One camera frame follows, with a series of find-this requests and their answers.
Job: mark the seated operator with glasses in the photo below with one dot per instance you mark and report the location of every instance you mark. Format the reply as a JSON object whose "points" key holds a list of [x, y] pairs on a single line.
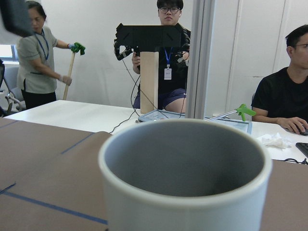
{"points": [[173, 63]]}

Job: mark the black keyboard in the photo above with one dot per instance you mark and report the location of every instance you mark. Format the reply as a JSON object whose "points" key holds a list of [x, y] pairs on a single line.
{"points": [[303, 147]]}

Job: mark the white ribbed HOME mug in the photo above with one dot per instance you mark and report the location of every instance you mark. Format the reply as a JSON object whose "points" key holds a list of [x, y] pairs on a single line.
{"points": [[184, 175]]}

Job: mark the metal grabber tool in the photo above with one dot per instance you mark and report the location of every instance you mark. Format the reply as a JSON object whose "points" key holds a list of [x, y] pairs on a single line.
{"points": [[241, 111]]}

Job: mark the seated person black shirt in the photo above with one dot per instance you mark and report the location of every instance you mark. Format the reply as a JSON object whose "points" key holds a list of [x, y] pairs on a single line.
{"points": [[282, 97]]}

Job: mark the wooden stand board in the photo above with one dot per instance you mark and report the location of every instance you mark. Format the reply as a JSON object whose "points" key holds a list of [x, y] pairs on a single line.
{"points": [[149, 81]]}

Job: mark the crumpled white tissue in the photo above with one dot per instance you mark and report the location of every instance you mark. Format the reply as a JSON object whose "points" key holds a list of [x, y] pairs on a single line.
{"points": [[275, 140]]}

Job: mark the woman with mop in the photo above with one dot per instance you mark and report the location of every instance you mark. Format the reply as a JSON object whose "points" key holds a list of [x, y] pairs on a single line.
{"points": [[36, 76]]}

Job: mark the black teleoperation controller device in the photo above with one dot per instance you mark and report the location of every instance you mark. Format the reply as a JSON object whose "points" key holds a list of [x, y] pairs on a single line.
{"points": [[131, 39]]}

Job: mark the grey aluminium post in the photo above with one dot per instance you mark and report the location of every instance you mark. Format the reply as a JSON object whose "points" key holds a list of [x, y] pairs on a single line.
{"points": [[199, 57]]}

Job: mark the wooden mop handle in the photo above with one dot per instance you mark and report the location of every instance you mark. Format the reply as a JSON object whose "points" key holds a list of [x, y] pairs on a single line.
{"points": [[78, 48]]}

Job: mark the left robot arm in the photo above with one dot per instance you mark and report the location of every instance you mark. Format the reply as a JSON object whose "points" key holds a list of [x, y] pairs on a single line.
{"points": [[15, 17]]}

